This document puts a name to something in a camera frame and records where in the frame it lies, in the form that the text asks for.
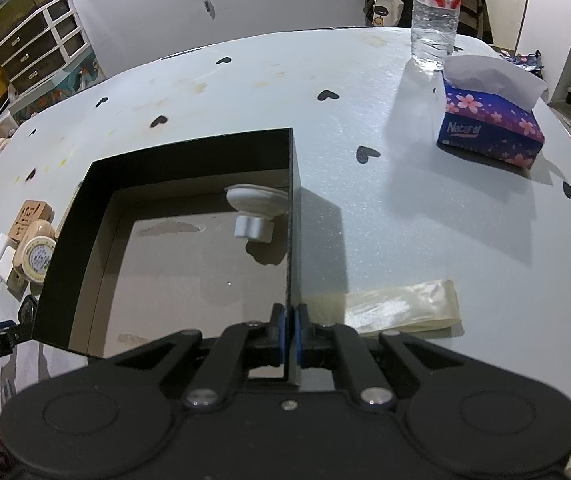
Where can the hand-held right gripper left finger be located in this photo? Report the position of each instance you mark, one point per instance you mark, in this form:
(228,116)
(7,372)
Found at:
(278,332)

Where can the black cardboard box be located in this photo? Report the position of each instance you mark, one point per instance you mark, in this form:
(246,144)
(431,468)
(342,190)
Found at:
(65,260)

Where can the blue floral tissue box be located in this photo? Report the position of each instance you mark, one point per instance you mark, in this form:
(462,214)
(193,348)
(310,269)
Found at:
(485,120)

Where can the chair with brown clothes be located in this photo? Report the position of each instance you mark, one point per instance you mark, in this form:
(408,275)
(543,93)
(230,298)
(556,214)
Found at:
(473,5)

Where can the carved wooden coaster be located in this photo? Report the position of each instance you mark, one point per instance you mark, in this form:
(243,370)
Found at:
(26,217)

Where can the teal patterned box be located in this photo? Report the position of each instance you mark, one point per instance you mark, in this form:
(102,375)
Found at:
(75,77)

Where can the blue patterned packet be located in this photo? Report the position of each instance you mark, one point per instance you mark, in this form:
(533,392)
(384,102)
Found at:
(528,62)

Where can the cartoon face tote bag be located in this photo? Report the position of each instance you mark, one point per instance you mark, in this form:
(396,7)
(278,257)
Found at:
(383,10)

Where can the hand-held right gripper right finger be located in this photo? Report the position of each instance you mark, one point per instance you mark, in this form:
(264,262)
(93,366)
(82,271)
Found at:
(298,335)

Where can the clear water bottle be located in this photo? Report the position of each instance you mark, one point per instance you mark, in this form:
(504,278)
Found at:
(435,15)

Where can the clear plastic bag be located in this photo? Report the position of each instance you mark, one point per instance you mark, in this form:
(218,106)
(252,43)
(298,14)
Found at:
(405,305)

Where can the white drawer cabinet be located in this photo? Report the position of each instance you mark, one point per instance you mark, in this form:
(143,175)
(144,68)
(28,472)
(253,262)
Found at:
(40,45)

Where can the beige earbud case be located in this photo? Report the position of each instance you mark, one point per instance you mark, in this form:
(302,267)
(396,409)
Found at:
(41,228)

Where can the round white tape measure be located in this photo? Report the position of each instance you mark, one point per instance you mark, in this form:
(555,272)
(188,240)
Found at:
(37,260)

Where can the white storage box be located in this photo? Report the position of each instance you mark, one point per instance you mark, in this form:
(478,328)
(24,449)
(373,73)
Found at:
(1,121)

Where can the white suction cup hook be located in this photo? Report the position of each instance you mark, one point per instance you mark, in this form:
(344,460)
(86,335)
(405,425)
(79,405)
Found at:
(254,207)

